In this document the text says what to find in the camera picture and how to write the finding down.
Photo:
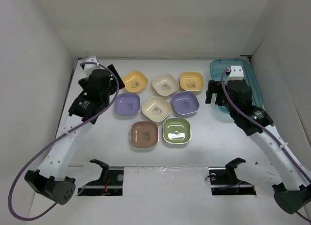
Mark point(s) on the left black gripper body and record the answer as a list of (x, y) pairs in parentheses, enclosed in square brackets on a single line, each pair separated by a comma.
[(113, 88)]

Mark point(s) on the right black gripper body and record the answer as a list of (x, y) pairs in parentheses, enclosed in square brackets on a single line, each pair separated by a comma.
[(227, 104)]

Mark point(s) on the yellow panda plate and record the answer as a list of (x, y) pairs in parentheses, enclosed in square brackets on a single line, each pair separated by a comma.
[(135, 81), (191, 81)]

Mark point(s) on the purple panda plate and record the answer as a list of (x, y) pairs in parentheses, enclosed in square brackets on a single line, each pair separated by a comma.
[(127, 104), (185, 103)]

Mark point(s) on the cream panda plate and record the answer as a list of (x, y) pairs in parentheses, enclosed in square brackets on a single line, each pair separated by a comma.
[(165, 85), (156, 109)]

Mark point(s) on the brown panda plate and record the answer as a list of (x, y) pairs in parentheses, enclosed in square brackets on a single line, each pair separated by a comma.
[(144, 134)]

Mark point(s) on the green plate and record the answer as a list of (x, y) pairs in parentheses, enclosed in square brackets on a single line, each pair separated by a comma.
[(176, 131)]

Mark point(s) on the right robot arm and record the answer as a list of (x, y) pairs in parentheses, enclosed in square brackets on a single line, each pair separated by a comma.
[(291, 188)]

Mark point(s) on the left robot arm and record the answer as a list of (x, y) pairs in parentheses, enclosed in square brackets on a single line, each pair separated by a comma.
[(53, 179)]

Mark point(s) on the teal plastic bin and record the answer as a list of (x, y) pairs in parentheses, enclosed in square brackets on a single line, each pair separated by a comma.
[(218, 66)]

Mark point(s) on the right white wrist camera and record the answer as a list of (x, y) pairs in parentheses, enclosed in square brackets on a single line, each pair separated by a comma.
[(236, 73)]

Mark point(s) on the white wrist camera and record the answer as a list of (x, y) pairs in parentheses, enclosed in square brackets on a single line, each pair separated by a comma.
[(236, 73), (89, 65)]

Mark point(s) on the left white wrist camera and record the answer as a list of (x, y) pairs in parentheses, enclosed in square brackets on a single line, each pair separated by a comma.
[(89, 65)]

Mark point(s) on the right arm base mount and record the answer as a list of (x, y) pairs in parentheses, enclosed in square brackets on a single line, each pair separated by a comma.
[(223, 180)]

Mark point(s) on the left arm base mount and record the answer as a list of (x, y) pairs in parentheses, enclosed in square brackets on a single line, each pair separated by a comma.
[(109, 183)]

